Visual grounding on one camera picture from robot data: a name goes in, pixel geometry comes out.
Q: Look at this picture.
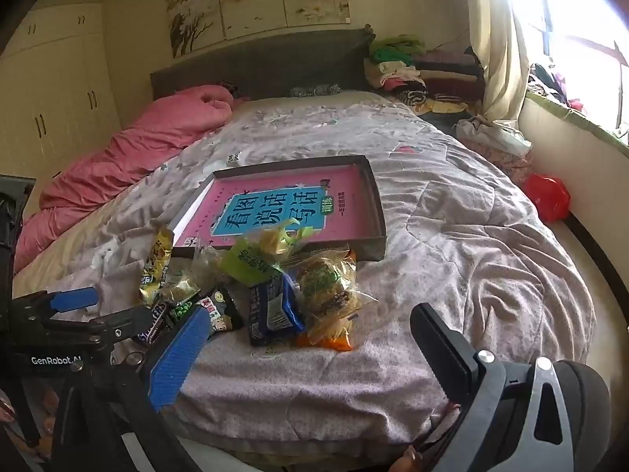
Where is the shallow cardboard box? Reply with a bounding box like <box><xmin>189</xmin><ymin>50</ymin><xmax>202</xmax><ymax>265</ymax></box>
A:
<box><xmin>167</xmin><ymin>155</ymin><xmax>386</xmax><ymax>261</ymax></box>

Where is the green clear pastry packet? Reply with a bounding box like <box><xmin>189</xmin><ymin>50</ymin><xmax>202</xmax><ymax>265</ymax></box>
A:
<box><xmin>219</xmin><ymin>221</ymin><xmax>315</xmax><ymax>286</ymax></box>

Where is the small clear golden packet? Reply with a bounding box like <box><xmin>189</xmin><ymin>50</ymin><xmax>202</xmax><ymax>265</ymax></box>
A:
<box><xmin>160</xmin><ymin>265</ymin><xmax>201</xmax><ymax>306</ymax></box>

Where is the dark patterned pillow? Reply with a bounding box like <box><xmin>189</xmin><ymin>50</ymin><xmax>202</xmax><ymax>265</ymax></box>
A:
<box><xmin>287</xmin><ymin>83</ymin><xmax>342</xmax><ymax>99</ymax></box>

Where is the small cartoon snack packet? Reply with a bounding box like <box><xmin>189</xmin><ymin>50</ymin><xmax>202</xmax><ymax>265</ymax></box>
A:
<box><xmin>169</xmin><ymin>288</ymin><xmax>244</xmax><ymax>337</ymax></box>

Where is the pink floral cloth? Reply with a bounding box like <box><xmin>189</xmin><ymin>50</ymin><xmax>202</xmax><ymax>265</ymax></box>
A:
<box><xmin>484</xmin><ymin>147</ymin><xmax>534</xmax><ymax>185</ymax></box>

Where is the person's left hand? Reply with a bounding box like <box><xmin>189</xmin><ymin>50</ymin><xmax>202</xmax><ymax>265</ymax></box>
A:
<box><xmin>0</xmin><ymin>387</ymin><xmax>62</xmax><ymax>441</ymax></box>

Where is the red plastic bag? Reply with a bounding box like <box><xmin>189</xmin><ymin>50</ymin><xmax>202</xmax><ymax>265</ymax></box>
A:
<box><xmin>523</xmin><ymin>173</ymin><xmax>571</xmax><ymax>222</ymax></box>

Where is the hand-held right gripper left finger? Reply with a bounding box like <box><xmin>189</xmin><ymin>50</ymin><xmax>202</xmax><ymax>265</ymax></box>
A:
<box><xmin>49</xmin><ymin>305</ymin><xmax>212</xmax><ymax>472</ymax></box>

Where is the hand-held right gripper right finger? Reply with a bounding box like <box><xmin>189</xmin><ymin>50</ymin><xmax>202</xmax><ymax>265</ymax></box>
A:
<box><xmin>410</xmin><ymin>303</ymin><xmax>576</xmax><ymax>472</ymax></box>

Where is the pink duvet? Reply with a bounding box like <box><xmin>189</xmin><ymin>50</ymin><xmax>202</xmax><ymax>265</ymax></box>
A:
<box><xmin>14</xmin><ymin>85</ymin><xmax>235</xmax><ymax>273</ymax></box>

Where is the yellow cartoon snack packet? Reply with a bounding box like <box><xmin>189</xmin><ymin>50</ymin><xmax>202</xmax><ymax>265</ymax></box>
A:
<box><xmin>139</xmin><ymin>226</ymin><xmax>175</xmax><ymax>306</ymax></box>

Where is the orange snack packet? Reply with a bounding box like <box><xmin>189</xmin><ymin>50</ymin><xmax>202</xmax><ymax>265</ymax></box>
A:
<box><xmin>295</xmin><ymin>248</ymin><xmax>357</xmax><ymax>352</ymax></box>

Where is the clear rice cracker packet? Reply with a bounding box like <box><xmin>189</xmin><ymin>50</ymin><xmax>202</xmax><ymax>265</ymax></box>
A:
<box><xmin>290</xmin><ymin>251</ymin><xmax>379</xmax><ymax>340</ymax></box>

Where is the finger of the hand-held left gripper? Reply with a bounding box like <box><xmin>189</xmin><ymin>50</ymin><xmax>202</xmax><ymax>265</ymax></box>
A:
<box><xmin>12</xmin><ymin>286</ymin><xmax>99</xmax><ymax>325</ymax></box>
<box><xmin>29</xmin><ymin>305</ymin><xmax>170</xmax><ymax>350</ymax></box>

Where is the brown chocolate bar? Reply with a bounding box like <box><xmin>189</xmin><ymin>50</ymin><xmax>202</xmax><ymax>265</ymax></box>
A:
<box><xmin>134</xmin><ymin>302</ymin><xmax>173</xmax><ymax>347</ymax></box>

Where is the cream wardrobe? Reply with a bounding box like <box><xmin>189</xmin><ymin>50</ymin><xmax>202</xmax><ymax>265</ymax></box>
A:
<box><xmin>0</xmin><ymin>7</ymin><xmax>121</xmax><ymax>217</ymax></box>

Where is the green windowsill cushion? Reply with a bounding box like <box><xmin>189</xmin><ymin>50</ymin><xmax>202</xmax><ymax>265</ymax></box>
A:
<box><xmin>526</xmin><ymin>86</ymin><xmax>629</xmax><ymax>146</ymax></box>

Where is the white crumpled cloth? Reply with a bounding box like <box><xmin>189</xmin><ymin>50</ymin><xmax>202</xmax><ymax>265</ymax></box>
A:
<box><xmin>454</xmin><ymin>115</ymin><xmax>534</xmax><ymax>158</ymax></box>

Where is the pink and blue book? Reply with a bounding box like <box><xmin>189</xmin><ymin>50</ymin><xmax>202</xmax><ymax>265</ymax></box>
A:
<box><xmin>184</xmin><ymin>171</ymin><xmax>381</xmax><ymax>251</ymax></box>

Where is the cream curtain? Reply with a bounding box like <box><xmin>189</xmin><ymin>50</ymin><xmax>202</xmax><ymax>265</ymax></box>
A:
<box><xmin>472</xmin><ymin>0</ymin><xmax>541</xmax><ymax>124</ymax></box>

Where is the dark blue cookie packet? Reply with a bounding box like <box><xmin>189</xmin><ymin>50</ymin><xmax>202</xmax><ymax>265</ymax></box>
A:
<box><xmin>246</xmin><ymin>273</ymin><xmax>305</xmax><ymax>347</ymax></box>

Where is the grey bed headboard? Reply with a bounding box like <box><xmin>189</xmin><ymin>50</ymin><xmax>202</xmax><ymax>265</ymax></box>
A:
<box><xmin>150</xmin><ymin>27</ymin><xmax>377</xmax><ymax>104</ymax></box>

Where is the heap of clothes on windowsill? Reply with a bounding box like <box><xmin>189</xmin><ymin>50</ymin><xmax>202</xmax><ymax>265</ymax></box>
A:
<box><xmin>528</xmin><ymin>61</ymin><xmax>590</xmax><ymax>109</ymax></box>

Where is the tree wall painting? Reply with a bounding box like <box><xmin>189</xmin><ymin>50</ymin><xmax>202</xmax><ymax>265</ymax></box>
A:
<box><xmin>164</xmin><ymin>0</ymin><xmax>351</xmax><ymax>57</ymax></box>

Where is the pile of folded clothes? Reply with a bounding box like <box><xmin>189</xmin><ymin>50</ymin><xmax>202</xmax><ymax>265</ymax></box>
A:
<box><xmin>364</xmin><ymin>34</ymin><xmax>487</xmax><ymax>119</ymax></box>

